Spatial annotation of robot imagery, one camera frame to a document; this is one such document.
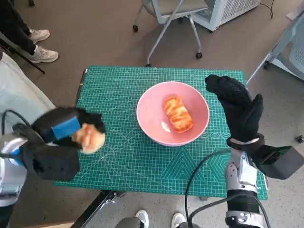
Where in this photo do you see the white perforated cabinet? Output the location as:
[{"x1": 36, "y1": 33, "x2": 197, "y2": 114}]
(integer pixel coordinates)
[{"x1": 191, "y1": 0, "x2": 260, "y2": 33}]

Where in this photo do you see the grey office chair with casters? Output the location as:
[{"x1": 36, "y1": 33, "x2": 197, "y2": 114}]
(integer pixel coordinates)
[{"x1": 132, "y1": 0, "x2": 216, "y2": 67}]

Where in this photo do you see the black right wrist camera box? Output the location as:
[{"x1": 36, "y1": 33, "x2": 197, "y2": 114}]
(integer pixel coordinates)
[{"x1": 251, "y1": 144, "x2": 304, "y2": 180}]

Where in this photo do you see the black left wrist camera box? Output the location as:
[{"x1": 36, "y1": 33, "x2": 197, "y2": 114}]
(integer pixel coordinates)
[{"x1": 20, "y1": 140, "x2": 80, "y2": 182}]

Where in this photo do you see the round pale toy bread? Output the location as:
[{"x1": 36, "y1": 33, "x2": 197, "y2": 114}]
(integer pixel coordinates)
[{"x1": 71, "y1": 123, "x2": 106, "y2": 155}]

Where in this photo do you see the white mesh chair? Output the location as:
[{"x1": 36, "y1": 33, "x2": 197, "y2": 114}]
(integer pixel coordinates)
[{"x1": 246, "y1": 10, "x2": 304, "y2": 85}]

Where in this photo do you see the black knitted gloved right hand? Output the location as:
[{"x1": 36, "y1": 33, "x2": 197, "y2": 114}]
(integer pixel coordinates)
[{"x1": 204, "y1": 75, "x2": 264, "y2": 143}]

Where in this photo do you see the grey chair with black frame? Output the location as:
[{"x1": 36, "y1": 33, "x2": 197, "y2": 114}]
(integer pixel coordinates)
[{"x1": 0, "y1": 32, "x2": 46, "y2": 75}]

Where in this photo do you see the seated person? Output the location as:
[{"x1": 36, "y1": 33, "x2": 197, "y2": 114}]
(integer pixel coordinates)
[{"x1": 0, "y1": 51, "x2": 57, "y2": 138}]

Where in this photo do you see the black left hand blue tape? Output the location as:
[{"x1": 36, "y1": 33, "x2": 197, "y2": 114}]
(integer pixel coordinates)
[{"x1": 30, "y1": 106, "x2": 107, "y2": 150}]

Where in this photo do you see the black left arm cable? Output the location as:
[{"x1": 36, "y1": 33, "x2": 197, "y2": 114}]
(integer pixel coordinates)
[{"x1": 0, "y1": 109, "x2": 33, "y2": 135}]

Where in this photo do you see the black metal table bracket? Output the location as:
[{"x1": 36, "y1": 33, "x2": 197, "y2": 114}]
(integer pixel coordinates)
[{"x1": 73, "y1": 190, "x2": 126, "y2": 228}]

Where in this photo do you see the long glazed toy bread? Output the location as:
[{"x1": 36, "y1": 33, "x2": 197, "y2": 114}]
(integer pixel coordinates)
[{"x1": 163, "y1": 95, "x2": 193, "y2": 133}]

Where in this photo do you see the standing person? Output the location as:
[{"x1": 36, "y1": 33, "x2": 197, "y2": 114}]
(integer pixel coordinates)
[{"x1": 0, "y1": 0, "x2": 59, "y2": 64}]

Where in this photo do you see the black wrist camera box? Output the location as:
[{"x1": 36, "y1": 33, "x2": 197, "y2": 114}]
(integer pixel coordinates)
[
  {"x1": 251, "y1": 144, "x2": 304, "y2": 180},
  {"x1": 20, "y1": 140, "x2": 80, "y2": 182}
]

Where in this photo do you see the thin black floor cable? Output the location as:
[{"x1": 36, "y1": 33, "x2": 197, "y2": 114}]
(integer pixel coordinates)
[{"x1": 259, "y1": 1, "x2": 274, "y2": 19}]

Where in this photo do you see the pink bowl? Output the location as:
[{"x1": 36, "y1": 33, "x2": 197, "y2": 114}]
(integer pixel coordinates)
[{"x1": 136, "y1": 81, "x2": 210, "y2": 147}]

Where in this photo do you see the green cutting mat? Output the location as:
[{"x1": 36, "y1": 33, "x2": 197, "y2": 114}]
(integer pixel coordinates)
[{"x1": 53, "y1": 66, "x2": 269, "y2": 200}]

